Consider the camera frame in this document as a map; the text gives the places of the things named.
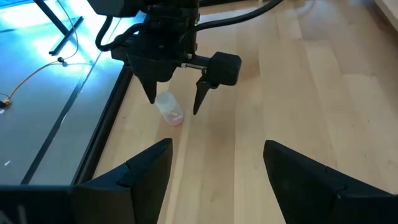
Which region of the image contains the beige cable with black plug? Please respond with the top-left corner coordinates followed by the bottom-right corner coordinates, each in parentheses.
top-left (0, 0), bottom-right (85, 108)

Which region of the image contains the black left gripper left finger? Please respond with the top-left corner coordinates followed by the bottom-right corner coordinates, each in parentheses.
top-left (73, 138), bottom-right (174, 224)

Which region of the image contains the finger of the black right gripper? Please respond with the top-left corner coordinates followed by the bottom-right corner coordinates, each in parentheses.
top-left (192, 75), bottom-right (219, 116)
top-left (127, 54), bottom-right (177, 105)

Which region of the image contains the clear medicine bottle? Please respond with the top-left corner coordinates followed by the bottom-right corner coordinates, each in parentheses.
top-left (154, 91), bottom-right (185, 127)

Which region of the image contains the black right camera cable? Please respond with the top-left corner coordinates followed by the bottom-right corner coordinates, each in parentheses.
top-left (95, 14), bottom-right (147, 53)

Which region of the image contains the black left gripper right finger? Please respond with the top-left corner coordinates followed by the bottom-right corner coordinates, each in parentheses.
top-left (263, 139), bottom-right (398, 224)

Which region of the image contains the black aluminium table frame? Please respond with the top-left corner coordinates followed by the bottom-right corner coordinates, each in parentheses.
top-left (70, 63), bottom-right (135, 187)

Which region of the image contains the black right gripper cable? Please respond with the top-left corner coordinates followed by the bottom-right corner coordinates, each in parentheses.
top-left (195, 0), bottom-right (285, 33)

